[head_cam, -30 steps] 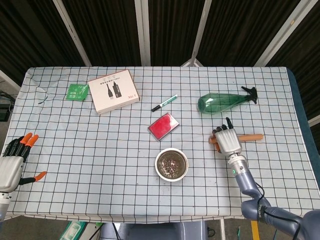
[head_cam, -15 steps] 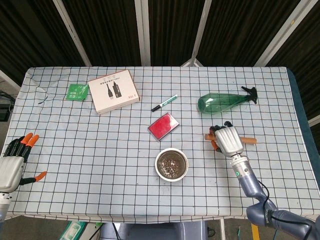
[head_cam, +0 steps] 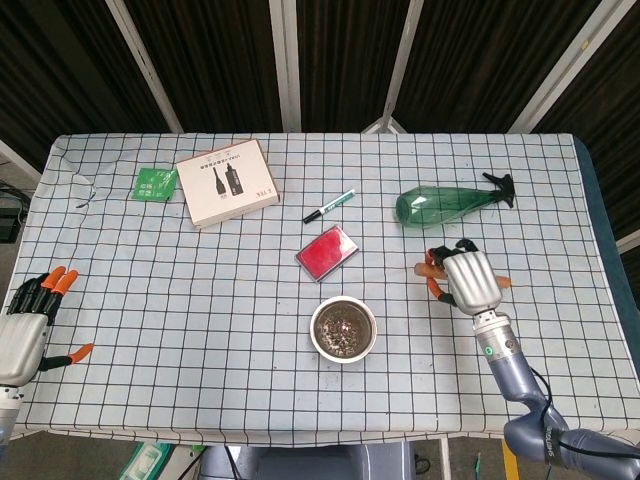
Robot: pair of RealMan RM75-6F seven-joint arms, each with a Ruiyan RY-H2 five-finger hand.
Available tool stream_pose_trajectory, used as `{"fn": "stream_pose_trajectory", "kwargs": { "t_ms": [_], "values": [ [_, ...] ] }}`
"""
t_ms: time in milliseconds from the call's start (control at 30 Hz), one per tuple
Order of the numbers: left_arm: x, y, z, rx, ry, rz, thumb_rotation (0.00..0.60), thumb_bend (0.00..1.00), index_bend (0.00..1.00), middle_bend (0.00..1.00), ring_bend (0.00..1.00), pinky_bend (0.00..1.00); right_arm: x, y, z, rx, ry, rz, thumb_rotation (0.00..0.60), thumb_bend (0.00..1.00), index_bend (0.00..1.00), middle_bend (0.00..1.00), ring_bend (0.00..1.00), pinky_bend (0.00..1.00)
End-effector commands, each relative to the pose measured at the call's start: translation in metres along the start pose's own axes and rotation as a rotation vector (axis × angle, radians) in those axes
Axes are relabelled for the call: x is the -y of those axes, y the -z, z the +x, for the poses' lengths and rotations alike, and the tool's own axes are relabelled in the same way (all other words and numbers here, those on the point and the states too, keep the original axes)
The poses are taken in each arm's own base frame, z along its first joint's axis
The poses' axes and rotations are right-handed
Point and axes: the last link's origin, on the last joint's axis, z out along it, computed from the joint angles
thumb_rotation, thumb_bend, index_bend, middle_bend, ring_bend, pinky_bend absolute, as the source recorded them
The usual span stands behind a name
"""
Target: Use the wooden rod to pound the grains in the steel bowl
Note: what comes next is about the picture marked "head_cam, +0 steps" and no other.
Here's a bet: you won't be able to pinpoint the green plastic spray bottle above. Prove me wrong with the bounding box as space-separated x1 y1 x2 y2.
395 171 517 231

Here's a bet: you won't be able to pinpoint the crushed nut pieces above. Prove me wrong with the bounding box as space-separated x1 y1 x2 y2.
321 310 365 352

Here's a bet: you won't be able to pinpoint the green-white marker pen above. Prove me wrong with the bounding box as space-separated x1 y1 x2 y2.
301 187 358 225

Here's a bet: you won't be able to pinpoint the white metal frame post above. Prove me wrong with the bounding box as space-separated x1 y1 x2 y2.
506 0 627 134
103 0 185 134
268 0 302 134
361 0 427 135

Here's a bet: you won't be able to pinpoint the red ink pad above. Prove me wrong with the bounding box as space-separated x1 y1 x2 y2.
294 224 361 284

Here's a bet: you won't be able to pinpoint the white cardboard box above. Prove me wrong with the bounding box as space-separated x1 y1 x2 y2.
175 138 282 231

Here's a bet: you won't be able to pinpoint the light blue checked tablecloth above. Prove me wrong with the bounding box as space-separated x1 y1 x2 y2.
8 131 640 449

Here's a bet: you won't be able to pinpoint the stainless steel bowl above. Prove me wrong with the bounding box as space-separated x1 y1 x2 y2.
309 295 378 366

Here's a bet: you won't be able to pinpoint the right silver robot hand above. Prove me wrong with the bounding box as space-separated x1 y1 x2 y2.
424 238 504 316

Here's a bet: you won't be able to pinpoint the green foil packet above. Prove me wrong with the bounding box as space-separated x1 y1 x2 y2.
131 167 179 203

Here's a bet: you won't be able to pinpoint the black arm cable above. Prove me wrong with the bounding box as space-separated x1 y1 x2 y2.
528 366 640 454

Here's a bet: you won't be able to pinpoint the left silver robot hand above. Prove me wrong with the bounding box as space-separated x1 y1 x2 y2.
0 265 96 387

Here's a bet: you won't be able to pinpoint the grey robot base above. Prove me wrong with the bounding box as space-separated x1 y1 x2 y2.
198 443 417 480

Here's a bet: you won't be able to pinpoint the green and white crate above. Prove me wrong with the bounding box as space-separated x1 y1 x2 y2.
118 441 177 480

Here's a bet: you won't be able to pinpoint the black equipment box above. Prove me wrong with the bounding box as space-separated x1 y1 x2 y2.
0 183 32 244

